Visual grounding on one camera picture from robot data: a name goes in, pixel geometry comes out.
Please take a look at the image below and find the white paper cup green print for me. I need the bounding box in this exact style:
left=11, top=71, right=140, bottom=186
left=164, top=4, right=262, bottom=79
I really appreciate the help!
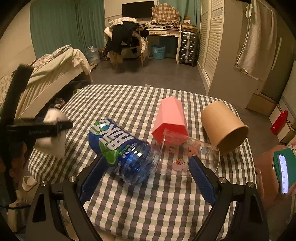
left=34, top=108, right=68, bottom=158

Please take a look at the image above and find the brown kraft paper cup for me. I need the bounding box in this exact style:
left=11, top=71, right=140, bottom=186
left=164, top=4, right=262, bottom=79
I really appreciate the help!
left=201, top=101, right=249, bottom=156

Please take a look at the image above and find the clear glass cup with stickers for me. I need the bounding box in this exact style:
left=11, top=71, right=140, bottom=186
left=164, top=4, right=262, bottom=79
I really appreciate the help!
left=158, top=130, right=220, bottom=175

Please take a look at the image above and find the pink faceted cup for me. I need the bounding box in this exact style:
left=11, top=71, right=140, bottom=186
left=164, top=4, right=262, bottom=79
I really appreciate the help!
left=152, top=96, right=189, bottom=145

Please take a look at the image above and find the person's hand holding phone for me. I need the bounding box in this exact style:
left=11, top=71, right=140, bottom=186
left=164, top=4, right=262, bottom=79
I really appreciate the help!
left=254, top=144, right=290, bottom=210

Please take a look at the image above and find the white red sneaker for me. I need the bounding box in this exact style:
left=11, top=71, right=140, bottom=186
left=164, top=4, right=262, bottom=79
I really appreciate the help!
left=54, top=98, right=66, bottom=109

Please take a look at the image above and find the bed with beige bedding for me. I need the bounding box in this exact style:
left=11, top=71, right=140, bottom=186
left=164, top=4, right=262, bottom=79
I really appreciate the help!
left=0, top=45, right=93, bottom=119

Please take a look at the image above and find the smartphone in green case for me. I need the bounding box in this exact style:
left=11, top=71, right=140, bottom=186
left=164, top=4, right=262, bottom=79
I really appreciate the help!
left=273, top=149, right=295, bottom=194

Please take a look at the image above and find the red bottle on floor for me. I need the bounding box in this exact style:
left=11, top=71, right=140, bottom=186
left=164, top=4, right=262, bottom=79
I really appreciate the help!
left=270, top=110, right=288, bottom=135

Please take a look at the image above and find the checkered grey white tablecloth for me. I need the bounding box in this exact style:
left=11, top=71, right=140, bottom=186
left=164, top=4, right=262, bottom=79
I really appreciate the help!
left=28, top=84, right=257, bottom=241

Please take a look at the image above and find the large clear water jug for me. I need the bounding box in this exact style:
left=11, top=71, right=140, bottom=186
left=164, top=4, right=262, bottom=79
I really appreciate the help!
left=86, top=46, right=100, bottom=63

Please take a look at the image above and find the blue plastic water bottle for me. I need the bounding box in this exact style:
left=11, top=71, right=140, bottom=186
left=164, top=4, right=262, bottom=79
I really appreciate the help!
left=88, top=118, right=159, bottom=186

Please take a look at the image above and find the green window curtain left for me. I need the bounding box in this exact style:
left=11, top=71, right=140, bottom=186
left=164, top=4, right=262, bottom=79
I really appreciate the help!
left=30, top=1, right=105, bottom=58

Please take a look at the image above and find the white small refrigerator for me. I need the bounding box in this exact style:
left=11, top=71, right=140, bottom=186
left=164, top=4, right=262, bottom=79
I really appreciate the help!
left=279, top=61, right=296, bottom=118

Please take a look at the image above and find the wooden chair piled with clothes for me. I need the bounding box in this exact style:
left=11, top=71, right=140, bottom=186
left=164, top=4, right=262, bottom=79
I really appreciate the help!
left=103, top=17, right=149, bottom=66

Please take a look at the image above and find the blue laundry basket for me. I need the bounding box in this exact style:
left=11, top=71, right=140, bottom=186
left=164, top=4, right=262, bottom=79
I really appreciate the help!
left=152, top=45, right=166, bottom=60

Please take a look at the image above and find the hanging beige towel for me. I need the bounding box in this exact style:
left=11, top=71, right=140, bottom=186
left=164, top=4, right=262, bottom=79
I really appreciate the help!
left=236, top=1, right=278, bottom=81

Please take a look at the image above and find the black flat television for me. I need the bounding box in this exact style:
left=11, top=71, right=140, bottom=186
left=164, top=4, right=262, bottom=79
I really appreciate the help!
left=122, top=1, right=154, bottom=19

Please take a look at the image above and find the dark hard-shell suitcase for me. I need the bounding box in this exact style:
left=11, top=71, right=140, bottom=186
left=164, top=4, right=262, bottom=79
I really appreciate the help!
left=180, top=31, right=199, bottom=66

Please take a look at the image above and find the white desk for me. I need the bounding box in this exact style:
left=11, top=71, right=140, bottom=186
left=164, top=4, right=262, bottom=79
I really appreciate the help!
left=146, top=26, right=182, bottom=65

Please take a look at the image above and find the plaid cloth cover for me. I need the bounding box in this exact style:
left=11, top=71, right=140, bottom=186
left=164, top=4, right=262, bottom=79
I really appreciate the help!
left=151, top=3, right=181, bottom=26

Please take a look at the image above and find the white louvered wardrobe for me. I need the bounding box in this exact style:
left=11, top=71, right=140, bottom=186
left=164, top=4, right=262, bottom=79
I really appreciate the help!
left=197, top=1, right=260, bottom=108

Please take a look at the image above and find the green curtain behind desk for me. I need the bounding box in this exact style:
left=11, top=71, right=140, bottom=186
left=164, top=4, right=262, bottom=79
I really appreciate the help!
left=159, top=0, right=201, bottom=26

